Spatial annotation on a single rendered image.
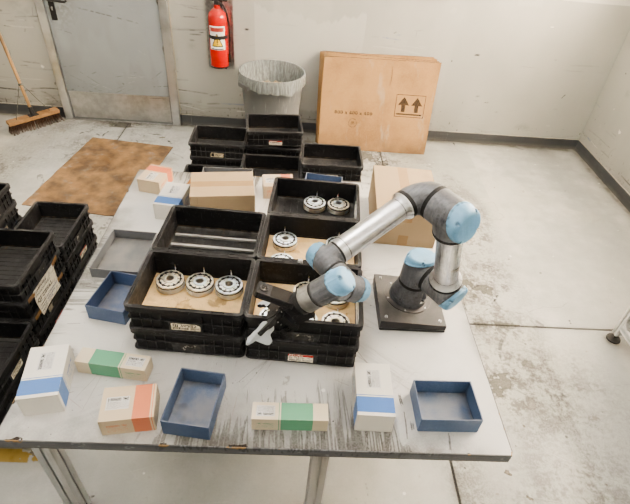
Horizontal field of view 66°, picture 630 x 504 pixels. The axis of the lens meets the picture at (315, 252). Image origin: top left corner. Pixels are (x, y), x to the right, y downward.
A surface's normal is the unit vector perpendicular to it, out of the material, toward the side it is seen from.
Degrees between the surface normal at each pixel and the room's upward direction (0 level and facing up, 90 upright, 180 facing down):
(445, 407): 0
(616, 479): 0
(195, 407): 0
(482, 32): 90
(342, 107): 77
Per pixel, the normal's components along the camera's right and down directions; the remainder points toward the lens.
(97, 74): 0.00, 0.64
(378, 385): 0.07, -0.77
